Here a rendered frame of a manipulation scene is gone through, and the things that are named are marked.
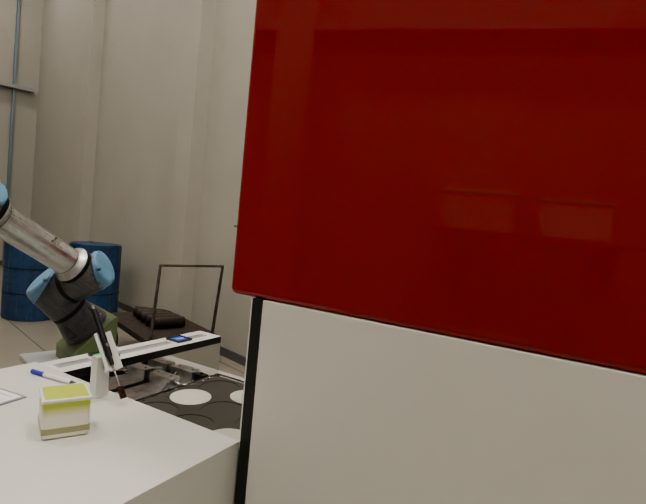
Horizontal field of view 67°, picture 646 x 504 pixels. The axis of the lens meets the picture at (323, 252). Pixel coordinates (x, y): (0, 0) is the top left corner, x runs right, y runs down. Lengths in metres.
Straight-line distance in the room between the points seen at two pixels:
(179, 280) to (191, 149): 1.34
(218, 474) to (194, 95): 4.65
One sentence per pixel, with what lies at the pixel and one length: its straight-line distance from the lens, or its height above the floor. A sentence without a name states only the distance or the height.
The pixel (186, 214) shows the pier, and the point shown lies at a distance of 5.15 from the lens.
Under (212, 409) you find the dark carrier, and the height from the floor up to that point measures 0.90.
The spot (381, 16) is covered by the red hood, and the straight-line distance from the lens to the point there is 0.80.
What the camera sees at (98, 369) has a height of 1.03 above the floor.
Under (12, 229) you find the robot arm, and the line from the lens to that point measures 1.52.
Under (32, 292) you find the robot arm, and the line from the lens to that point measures 1.73.
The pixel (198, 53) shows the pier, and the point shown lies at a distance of 5.38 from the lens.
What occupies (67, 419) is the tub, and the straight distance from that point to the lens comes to 0.95.
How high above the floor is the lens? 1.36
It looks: 3 degrees down
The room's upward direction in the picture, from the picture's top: 6 degrees clockwise
